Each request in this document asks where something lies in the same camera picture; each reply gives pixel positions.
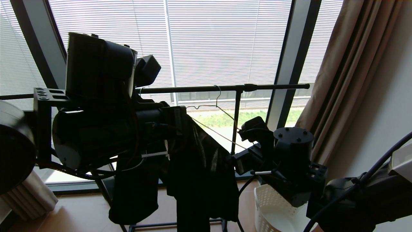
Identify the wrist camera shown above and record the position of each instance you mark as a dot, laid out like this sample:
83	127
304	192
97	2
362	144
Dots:
256	127
148	71

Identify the beige curtain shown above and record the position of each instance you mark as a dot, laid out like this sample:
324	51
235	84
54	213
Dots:
29	196

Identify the window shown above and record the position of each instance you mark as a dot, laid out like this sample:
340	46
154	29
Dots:
286	64

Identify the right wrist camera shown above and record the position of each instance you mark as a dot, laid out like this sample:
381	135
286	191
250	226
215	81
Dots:
256	127

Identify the black clothes rack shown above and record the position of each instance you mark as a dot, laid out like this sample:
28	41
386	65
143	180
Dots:
193	88

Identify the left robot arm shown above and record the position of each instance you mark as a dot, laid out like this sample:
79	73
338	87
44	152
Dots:
96	64

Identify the pink clothes hanger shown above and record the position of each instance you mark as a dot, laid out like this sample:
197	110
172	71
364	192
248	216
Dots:
218	93

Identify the white laundry basket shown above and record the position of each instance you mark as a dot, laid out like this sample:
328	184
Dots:
273	203

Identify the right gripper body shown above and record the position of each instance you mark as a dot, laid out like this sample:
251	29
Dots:
254	159

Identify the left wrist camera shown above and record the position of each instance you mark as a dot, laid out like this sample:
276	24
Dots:
148	71

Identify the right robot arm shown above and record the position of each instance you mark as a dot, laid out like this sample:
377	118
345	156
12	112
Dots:
293	151

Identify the thin black garment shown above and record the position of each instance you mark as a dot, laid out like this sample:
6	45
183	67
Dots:
199	193

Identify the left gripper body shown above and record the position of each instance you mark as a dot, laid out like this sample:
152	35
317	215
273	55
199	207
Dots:
173	125

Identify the brown curtain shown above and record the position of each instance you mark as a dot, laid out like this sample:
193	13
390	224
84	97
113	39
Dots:
347	80

